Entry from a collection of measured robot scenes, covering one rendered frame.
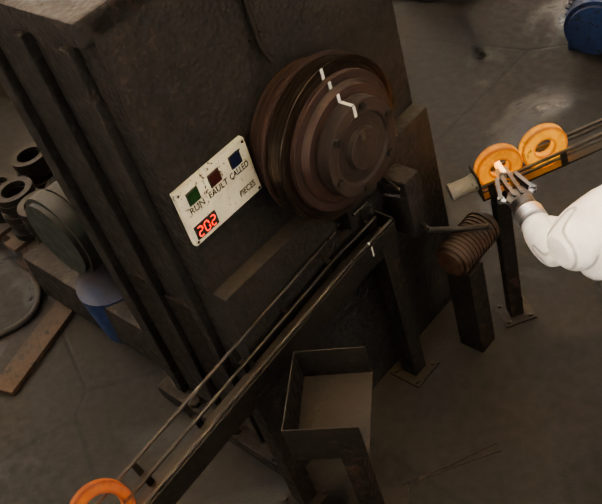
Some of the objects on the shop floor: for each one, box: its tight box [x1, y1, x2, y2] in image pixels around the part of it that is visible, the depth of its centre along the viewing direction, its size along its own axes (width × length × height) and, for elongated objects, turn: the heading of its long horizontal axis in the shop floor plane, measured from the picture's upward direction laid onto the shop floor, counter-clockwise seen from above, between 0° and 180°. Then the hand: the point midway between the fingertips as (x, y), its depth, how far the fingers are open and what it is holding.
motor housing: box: [436, 210, 500, 353], centre depth 309 cm, size 13×22×54 cm, turn 153°
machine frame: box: [0, 0, 452, 477], centre depth 288 cm, size 73×108×176 cm
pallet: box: [0, 143, 54, 272], centre depth 435 cm, size 120×82×44 cm
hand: (500, 168), depth 281 cm, fingers closed
